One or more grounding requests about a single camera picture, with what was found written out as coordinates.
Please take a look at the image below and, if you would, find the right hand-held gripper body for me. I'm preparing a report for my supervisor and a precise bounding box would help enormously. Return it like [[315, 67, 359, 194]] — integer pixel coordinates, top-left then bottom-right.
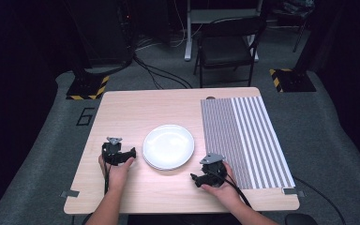
[[199, 152, 229, 188]]

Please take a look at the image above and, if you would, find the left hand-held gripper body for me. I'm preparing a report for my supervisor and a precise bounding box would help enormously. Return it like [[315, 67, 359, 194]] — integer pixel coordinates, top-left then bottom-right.
[[101, 136, 129, 167]]

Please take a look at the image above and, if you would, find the person's left hand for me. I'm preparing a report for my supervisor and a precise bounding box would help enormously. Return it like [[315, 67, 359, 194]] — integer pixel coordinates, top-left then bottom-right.
[[97, 154, 136, 192]]

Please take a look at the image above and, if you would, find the person's right hand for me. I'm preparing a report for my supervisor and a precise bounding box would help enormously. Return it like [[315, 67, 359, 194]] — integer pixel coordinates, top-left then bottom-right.
[[200, 160, 242, 208]]

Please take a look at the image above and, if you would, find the grey white striped mat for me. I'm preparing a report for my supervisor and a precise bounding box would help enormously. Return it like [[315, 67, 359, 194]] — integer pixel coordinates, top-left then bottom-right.
[[200, 96, 296, 190]]

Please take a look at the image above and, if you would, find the grey tape piece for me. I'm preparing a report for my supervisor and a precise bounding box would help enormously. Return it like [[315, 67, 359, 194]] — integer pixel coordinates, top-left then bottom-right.
[[282, 187, 307, 198], [60, 189, 81, 199]]

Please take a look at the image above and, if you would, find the black yellow-striped stand base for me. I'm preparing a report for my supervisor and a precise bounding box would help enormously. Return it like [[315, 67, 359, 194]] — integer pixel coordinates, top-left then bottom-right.
[[268, 67, 317, 94], [65, 74, 111, 101]]

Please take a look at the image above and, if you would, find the black folding chair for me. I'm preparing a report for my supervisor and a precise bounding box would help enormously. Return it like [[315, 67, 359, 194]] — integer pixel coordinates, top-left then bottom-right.
[[192, 16, 267, 89]]

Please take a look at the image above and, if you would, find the black equipment cabinet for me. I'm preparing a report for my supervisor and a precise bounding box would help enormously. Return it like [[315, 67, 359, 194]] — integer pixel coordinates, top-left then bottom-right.
[[74, 0, 137, 68]]

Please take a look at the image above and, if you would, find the left hand-held gripper black cable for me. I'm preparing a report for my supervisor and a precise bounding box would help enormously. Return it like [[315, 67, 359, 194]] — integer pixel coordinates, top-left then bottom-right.
[[103, 153, 111, 195]]

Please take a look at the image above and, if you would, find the hand-held gripper black cable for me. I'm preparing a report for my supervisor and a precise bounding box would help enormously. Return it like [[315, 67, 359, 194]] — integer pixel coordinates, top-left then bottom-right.
[[103, 153, 111, 195], [210, 170, 253, 209]]

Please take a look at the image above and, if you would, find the right hand-held gripper black cable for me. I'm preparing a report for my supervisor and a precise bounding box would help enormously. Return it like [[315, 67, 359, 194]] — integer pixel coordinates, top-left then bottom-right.
[[210, 170, 253, 209]]

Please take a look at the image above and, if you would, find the black floor cable bundle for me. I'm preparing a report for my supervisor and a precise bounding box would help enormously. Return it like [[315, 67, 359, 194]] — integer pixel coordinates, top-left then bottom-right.
[[132, 54, 193, 91]]

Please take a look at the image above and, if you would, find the thin black floor cable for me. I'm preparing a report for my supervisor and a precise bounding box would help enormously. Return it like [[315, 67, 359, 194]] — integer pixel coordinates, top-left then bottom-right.
[[292, 175, 347, 225]]

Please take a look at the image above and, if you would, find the white desk frame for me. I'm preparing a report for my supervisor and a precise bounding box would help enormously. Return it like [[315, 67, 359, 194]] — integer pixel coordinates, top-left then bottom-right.
[[183, 0, 264, 63]]

